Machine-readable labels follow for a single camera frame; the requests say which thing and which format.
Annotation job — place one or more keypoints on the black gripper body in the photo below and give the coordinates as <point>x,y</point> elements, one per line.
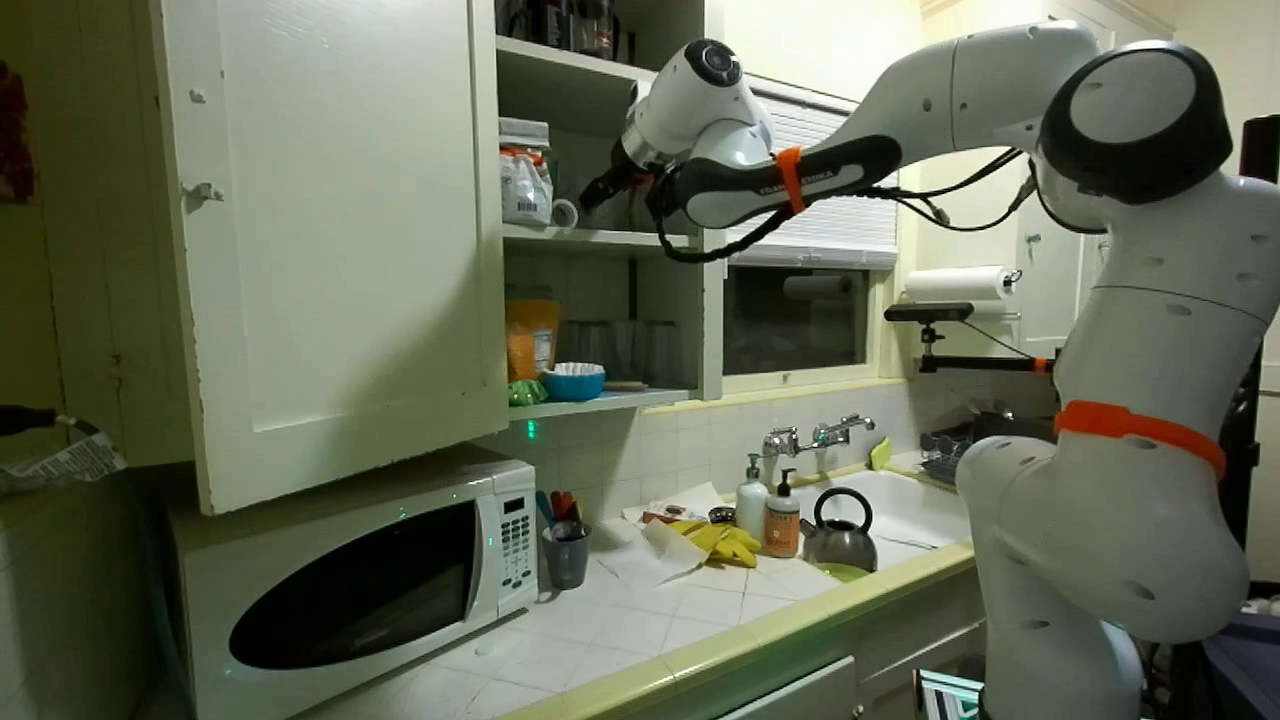
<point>621,188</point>

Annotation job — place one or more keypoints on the clear packing tape roll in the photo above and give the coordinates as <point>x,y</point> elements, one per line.
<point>564,215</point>

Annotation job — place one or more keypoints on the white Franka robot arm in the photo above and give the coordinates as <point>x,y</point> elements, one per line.
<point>1134,535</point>

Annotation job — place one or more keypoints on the white cabinet door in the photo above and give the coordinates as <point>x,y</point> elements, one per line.
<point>335,243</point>

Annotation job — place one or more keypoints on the white counter base cabinet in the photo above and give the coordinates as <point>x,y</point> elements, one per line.
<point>826,683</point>

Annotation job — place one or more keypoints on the orange food package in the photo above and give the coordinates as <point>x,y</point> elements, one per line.
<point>528,333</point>

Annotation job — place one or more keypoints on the clear tumblers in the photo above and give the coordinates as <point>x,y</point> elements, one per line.
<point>604,349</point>

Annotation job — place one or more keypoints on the white storage bin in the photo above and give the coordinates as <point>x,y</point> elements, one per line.
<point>706,323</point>

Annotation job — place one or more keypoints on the blue bowl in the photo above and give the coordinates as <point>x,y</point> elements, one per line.
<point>575,383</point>

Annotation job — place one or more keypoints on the dark glass jars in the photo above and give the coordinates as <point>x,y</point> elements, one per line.
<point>575,27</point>

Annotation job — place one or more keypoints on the green cloth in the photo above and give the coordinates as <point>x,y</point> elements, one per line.
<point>527,392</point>

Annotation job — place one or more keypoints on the white window blind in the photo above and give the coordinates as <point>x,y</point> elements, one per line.
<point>854,233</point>

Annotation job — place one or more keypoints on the dark round metal object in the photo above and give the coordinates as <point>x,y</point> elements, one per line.
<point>723,515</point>

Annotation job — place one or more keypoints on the chrome sink faucet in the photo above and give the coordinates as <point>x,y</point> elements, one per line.
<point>836,435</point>

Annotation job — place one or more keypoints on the white soap dispenser bottle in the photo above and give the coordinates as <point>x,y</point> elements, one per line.
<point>755,515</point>

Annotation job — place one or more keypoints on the grey utensil holder cup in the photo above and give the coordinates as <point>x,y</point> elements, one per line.
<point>564,553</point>

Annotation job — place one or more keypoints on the yellow rubber gloves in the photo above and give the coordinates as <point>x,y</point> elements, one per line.
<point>723,543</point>

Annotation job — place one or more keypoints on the white paper towel roll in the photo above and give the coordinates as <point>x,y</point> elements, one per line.
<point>963,284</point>

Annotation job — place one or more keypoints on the orange label soap bottle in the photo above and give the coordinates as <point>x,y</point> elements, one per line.
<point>781,525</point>

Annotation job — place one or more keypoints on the dark dish rack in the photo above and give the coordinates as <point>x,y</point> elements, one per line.
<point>967,447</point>

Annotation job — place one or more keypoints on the white kitchen sink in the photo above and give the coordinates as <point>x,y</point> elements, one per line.
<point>921,515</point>

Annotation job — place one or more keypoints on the white microwave oven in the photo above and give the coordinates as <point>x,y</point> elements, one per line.
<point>345,587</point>

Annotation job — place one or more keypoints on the crumpled aluminium foil tray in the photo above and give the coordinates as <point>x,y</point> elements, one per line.
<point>66,460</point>

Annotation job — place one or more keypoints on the striped dish towel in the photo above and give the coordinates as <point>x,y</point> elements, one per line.
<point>950,697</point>

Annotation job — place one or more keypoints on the black vertical pole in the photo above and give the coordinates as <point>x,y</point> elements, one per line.
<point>1262,141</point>

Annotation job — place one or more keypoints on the blue bin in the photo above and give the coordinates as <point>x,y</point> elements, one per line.
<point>1244,664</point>

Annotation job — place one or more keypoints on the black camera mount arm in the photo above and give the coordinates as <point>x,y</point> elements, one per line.
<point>973,360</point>

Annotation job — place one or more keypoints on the closed white wall cabinet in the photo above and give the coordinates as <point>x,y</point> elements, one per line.
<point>1052,283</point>

